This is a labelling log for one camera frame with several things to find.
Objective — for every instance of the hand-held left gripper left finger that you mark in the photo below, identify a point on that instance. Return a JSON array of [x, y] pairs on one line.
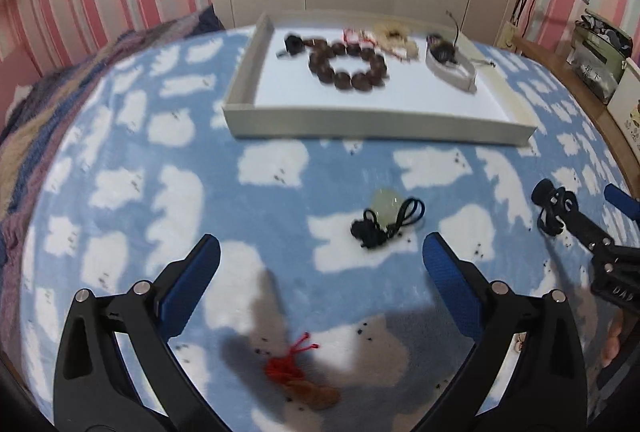
[[192, 282]]

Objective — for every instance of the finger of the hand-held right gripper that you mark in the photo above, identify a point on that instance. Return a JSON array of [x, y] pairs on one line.
[[620, 199], [585, 227]]

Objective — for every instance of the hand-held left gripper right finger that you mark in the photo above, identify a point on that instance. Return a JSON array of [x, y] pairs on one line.
[[450, 282]]

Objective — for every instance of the brown teardrop pendant with tassel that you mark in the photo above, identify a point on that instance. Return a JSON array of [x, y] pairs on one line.
[[282, 369]]

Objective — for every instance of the white shallow tray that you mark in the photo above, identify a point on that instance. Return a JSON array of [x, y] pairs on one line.
[[375, 102]]

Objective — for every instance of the cream flower scrunchie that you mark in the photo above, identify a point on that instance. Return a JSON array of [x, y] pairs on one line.
[[407, 47]]

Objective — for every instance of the black scrunchie with silver charm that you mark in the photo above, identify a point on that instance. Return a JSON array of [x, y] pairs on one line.
[[294, 44]]

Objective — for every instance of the person's right hand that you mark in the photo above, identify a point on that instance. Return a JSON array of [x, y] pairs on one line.
[[614, 342]]

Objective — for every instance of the white printed box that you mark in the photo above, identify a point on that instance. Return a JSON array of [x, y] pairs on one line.
[[627, 107]]

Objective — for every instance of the blue blanket with white bears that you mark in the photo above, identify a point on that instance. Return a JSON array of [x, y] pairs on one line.
[[150, 162]]

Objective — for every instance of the clear plastic bag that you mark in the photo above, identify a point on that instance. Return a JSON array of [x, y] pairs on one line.
[[595, 72]]

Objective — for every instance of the green grey bag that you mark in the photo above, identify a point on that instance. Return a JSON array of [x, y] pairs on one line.
[[600, 37]]

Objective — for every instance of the white oval holder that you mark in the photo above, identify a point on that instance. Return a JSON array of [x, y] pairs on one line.
[[462, 82]]

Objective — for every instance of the pink headboard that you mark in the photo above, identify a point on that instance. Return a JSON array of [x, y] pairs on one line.
[[15, 72]]

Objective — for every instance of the wall socket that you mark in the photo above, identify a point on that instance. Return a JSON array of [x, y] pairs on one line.
[[506, 36]]

